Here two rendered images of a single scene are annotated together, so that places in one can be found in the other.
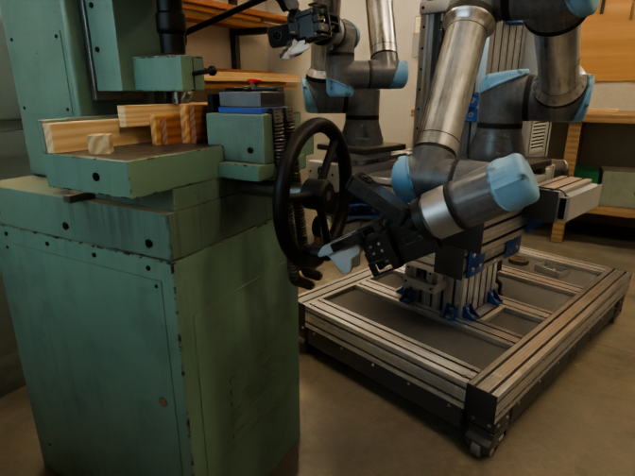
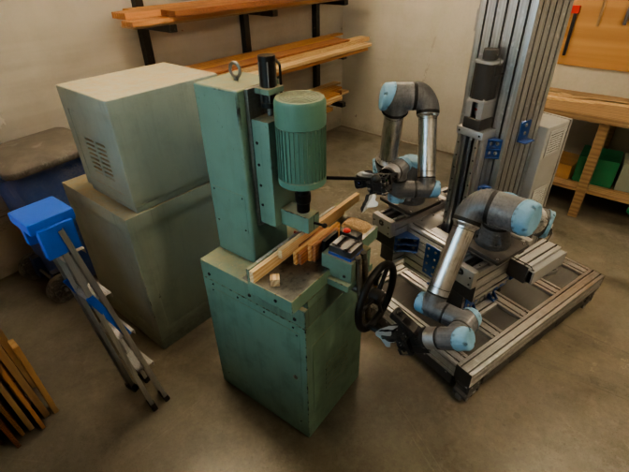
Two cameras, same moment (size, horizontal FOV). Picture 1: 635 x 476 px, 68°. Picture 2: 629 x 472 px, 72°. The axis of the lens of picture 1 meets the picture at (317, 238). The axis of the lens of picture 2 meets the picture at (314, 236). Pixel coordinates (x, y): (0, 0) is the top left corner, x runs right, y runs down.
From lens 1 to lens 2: 0.97 m
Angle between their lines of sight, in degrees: 18
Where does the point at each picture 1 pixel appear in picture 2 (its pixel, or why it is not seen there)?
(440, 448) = (438, 391)
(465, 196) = (441, 342)
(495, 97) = not seen: hidden behind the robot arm
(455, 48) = (454, 243)
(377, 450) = (402, 389)
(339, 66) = (396, 189)
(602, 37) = not seen: outside the picture
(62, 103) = (242, 227)
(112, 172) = (284, 302)
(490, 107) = not seen: hidden behind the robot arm
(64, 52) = (246, 206)
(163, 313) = (299, 346)
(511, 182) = (460, 345)
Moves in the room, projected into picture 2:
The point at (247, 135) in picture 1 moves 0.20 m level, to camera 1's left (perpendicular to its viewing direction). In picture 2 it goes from (343, 270) to (289, 265)
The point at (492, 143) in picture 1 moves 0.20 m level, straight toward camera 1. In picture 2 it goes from (489, 239) to (479, 264)
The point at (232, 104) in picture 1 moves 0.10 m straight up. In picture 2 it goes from (336, 252) to (336, 229)
